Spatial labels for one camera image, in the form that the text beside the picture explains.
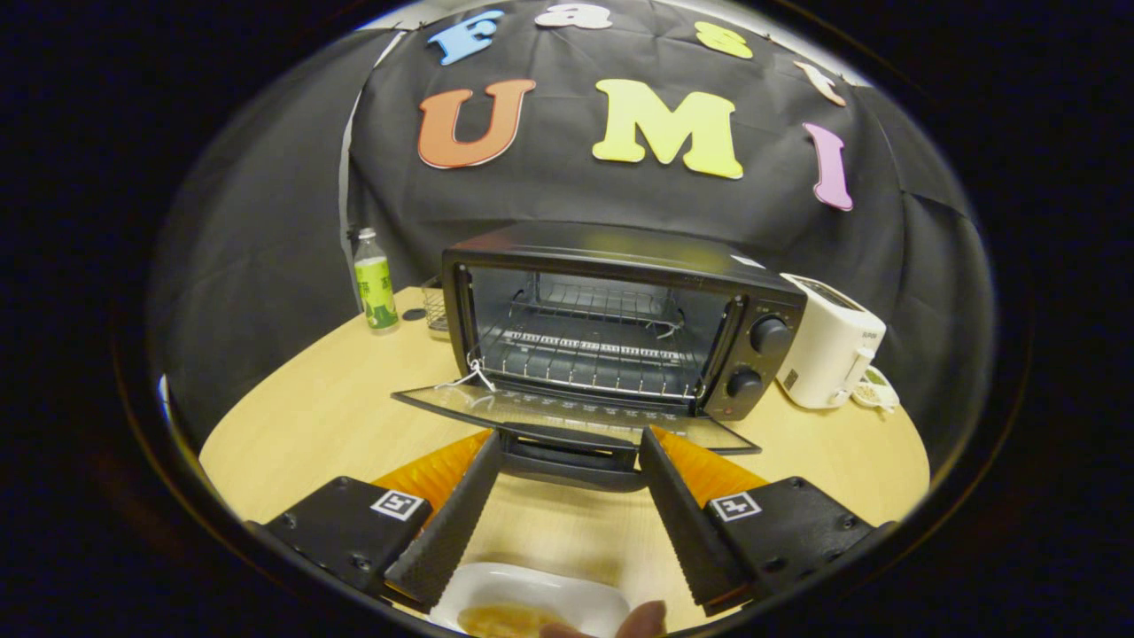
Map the round bread bun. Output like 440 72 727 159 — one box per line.
458 604 568 638

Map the clear glass cup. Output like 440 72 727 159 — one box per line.
422 276 450 340

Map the white pop-up toaster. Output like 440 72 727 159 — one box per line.
776 273 887 410

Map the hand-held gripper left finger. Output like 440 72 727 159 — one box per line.
248 430 503 612

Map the black toaster oven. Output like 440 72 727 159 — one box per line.
392 222 809 493

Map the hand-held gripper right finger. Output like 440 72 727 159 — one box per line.
638 425 896 617

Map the white square plate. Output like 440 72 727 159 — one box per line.
429 563 632 638

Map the green label plastic bottle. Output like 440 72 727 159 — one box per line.
353 228 400 333

